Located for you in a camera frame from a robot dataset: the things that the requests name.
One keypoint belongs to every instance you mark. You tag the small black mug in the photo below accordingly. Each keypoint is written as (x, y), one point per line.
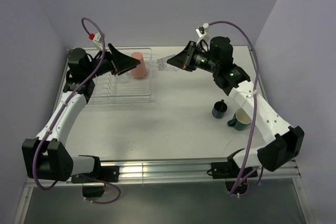
(219, 109)

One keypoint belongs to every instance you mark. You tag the dark green mug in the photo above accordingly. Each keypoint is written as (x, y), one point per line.
(240, 121)

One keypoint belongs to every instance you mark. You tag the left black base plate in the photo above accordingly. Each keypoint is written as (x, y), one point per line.
(104, 173)

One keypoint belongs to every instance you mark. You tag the white wire dish rack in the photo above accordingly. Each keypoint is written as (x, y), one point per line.
(108, 92)

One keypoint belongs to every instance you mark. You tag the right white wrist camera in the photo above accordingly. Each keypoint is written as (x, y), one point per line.
(202, 32)

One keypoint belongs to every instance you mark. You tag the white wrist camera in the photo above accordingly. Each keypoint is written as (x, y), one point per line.
(98, 40)
(202, 32)

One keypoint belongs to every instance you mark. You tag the small clear glass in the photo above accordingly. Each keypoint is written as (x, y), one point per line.
(162, 65)

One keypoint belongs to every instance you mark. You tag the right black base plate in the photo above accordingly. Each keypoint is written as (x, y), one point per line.
(228, 169)

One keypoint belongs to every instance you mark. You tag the large clear faceted glass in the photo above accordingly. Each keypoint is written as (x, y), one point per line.
(123, 78)

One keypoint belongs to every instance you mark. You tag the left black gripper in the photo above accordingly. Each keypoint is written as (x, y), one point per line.
(122, 63)

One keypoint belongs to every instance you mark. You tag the aluminium mounting rail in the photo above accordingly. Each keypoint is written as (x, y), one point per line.
(183, 171)

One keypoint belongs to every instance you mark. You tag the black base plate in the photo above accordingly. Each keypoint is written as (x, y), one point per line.
(104, 173)
(228, 169)

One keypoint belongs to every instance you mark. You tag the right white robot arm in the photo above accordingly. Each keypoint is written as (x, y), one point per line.
(282, 141)

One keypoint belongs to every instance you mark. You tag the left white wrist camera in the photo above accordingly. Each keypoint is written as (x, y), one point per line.
(98, 40)

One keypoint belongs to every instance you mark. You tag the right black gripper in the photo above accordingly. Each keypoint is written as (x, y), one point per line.
(184, 60)

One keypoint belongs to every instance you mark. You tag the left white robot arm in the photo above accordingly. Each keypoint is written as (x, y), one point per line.
(45, 156)

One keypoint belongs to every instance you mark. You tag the pink plastic cup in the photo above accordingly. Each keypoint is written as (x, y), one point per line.
(139, 71)

